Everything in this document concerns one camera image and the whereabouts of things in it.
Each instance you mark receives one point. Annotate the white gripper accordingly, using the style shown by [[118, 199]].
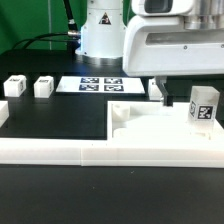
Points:
[[160, 46]]

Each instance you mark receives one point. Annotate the white square table top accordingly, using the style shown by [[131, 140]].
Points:
[[132, 120]]

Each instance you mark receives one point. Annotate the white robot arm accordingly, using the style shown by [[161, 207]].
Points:
[[103, 34]]

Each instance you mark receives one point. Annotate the white U-shaped obstacle fence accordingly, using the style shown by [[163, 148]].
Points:
[[174, 153]]

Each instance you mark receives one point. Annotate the white marker tag plate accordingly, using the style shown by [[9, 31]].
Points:
[[78, 84]]

